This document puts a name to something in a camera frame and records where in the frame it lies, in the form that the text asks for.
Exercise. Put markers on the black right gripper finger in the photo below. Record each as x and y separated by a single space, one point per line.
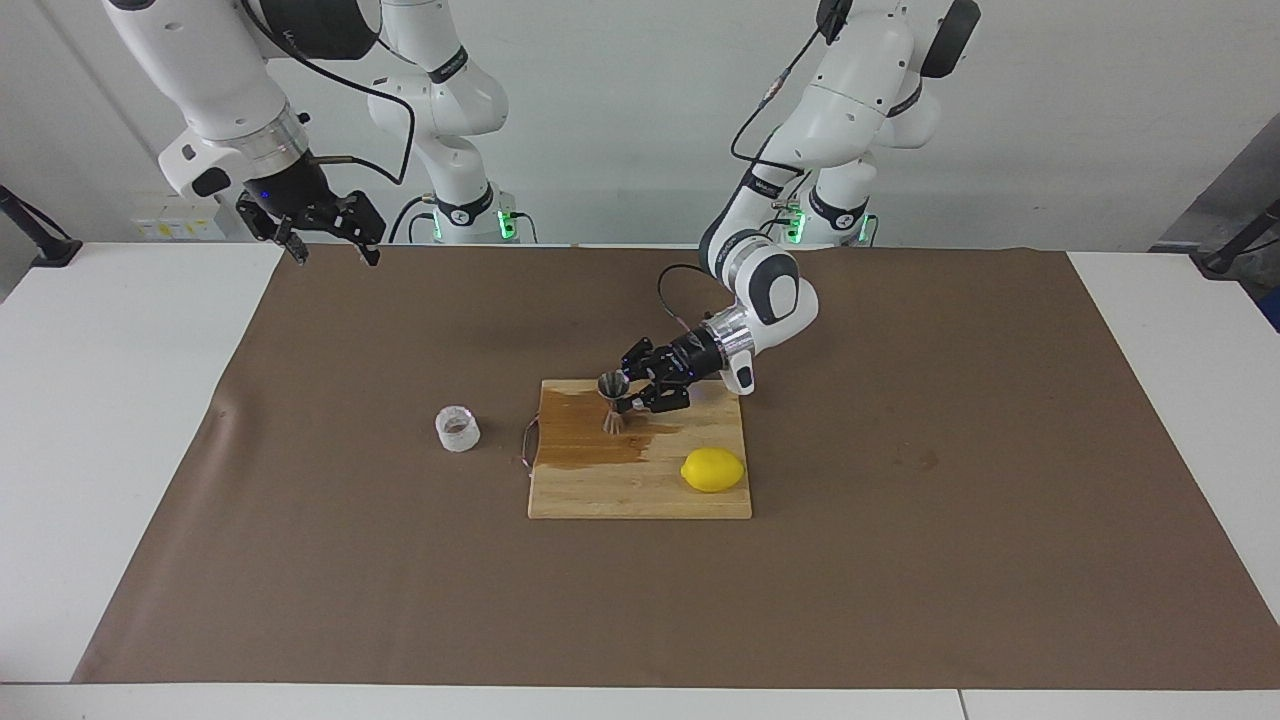
365 225
288 238

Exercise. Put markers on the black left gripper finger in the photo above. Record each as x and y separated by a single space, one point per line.
648 362
665 398

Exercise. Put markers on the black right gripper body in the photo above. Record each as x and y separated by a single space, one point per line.
295 195

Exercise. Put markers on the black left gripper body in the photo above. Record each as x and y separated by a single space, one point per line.
695 358

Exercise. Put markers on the steel double jigger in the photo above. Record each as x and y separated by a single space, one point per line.
612 386

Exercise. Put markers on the small clear plastic cup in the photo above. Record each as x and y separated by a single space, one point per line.
458 440

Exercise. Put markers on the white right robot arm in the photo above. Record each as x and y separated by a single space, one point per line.
220 80

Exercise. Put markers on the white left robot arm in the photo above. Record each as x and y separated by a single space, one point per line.
850 100

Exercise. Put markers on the yellow lemon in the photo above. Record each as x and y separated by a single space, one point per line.
712 470

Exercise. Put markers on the wooden cutting board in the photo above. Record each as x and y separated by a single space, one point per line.
640 490

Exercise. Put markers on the white socket box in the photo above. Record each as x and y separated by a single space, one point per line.
180 225

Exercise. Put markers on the black clamp stand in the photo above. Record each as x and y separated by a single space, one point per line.
55 252
1222 262

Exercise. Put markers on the brown paper table mat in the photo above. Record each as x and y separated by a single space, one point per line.
400 600

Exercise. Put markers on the blue object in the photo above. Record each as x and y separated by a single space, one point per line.
1273 305

